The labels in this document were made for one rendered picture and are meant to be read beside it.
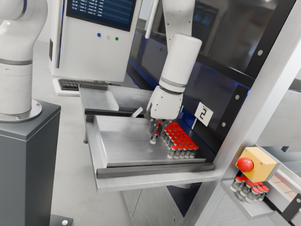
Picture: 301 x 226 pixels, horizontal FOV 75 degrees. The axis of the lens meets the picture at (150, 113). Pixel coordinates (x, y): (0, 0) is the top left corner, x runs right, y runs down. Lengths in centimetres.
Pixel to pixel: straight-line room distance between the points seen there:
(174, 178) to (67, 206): 110
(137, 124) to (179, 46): 39
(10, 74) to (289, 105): 85
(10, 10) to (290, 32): 71
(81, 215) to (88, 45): 112
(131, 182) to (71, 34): 100
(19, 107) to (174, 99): 53
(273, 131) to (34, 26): 83
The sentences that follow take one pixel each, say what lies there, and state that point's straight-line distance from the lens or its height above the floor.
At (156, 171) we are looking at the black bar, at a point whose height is 89.
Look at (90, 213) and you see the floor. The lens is 159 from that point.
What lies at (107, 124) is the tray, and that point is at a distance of 78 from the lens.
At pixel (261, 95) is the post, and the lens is 63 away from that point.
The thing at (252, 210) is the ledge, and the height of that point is 88.
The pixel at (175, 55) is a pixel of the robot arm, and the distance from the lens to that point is 58.
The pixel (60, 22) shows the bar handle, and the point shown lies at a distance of 126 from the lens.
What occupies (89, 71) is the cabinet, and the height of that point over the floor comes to 87.
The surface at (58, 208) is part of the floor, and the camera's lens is 161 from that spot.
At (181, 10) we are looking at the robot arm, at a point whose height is 132.
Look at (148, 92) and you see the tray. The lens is 117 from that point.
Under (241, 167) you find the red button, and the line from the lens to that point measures 62.
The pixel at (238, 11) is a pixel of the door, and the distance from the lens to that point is 79.
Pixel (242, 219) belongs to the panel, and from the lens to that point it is 109.
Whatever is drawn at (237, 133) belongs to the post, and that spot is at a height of 104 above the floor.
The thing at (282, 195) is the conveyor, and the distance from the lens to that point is 74.
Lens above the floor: 128
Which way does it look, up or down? 24 degrees down
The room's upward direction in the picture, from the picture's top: 17 degrees clockwise
